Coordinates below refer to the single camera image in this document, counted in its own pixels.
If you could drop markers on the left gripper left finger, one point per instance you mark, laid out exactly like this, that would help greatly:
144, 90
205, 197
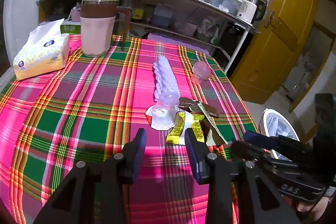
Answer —
119, 170

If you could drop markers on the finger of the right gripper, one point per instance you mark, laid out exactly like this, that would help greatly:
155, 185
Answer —
265, 139
261, 158

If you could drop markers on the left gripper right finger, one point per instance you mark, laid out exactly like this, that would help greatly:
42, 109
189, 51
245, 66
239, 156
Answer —
213, 170

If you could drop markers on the green barcode snack wrapper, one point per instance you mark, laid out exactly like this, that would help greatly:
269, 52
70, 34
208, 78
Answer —
214, 136

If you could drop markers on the yellow snack wrapper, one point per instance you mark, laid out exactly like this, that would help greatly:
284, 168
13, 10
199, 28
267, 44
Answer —
185, 120

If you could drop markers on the white trash bin with liner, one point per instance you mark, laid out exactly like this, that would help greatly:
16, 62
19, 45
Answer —
272, 123

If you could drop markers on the white metal kitchen shelf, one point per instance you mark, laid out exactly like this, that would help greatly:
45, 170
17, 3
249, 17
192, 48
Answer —
195, 10

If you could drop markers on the person's right hand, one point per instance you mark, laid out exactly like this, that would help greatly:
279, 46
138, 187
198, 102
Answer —
309, 212

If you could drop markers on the dark brown flat wrapper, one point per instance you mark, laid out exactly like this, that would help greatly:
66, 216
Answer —
193, 106

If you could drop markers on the yellow wooden door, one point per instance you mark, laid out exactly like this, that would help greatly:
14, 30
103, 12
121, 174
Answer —
274, 50

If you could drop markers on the pink clear plastic cup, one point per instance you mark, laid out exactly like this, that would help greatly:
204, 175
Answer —
201, 71

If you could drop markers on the plaid pink green tablecloth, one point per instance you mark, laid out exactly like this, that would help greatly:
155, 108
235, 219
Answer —
89, 109

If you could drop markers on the pink lidded storage box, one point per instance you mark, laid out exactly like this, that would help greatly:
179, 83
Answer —
165, 39

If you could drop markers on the white electric kettle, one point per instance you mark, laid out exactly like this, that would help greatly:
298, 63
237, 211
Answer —
251, 10

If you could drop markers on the tissue pack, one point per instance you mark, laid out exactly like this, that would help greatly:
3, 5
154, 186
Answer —
46, 50

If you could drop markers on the clear plastic storage container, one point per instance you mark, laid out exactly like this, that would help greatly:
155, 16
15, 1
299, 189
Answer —
230, 6

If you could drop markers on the pink brown lidded pitcher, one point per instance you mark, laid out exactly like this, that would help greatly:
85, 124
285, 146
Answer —
97, 18

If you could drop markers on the blue jug on shelf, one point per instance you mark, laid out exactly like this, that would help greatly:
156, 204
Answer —
162, 15

